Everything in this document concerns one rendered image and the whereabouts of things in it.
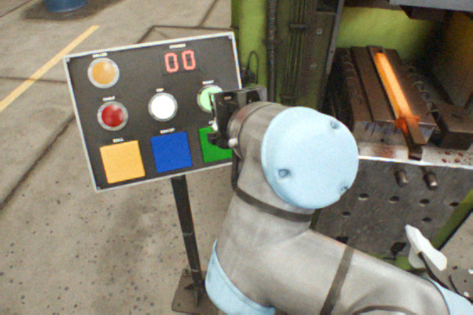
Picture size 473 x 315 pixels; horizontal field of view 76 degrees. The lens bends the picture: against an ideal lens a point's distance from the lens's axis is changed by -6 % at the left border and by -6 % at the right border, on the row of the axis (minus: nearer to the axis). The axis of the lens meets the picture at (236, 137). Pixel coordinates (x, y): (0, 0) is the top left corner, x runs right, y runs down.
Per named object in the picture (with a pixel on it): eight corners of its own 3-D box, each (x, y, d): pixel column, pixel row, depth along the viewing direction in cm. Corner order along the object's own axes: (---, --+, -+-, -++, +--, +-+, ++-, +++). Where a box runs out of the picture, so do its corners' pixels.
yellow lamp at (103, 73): (113, 87, 60) (108, 67, 57) (91, 86, 61) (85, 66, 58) (120, 78, 63) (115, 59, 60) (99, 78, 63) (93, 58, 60)
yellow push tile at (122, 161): (145, 175, 65) (137, 141, 63) (108, 183, 63) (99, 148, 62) (145, 173, 67) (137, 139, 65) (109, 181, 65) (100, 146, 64)
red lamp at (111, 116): (122, 130, 62) (117, 112, 59) (101, 128, 63) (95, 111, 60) (128, 121, 64) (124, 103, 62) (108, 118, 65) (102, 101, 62)
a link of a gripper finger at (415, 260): (387, 247, 56) (426, 289, 50) (398, 228, 52) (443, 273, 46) (398, 239, 57) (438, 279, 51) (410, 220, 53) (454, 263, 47)
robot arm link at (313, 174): (256, 210, 23) (296, 97, 22) (223, 170, 33) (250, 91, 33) (343, 230, 25) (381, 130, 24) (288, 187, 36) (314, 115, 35)
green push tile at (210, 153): (238, 156, 69) (233, 122, 68) (204, 163, 68) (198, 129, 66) (236, 154, 71) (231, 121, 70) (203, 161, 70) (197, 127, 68)
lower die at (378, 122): (424, 147, 81) (437, 122, 75) (349, 140, 83) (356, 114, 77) (389, 68, 112) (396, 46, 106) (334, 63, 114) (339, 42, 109)
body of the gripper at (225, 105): (252, 84, 49) (282, 85, 38) (259, 138, 51) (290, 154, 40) (204, 92, 48) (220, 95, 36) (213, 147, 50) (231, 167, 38)
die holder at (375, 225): (419, 257, 104) (487, 169, 75) (309, 247, 108) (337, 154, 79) (388, 148, 146) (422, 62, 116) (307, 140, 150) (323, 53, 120)
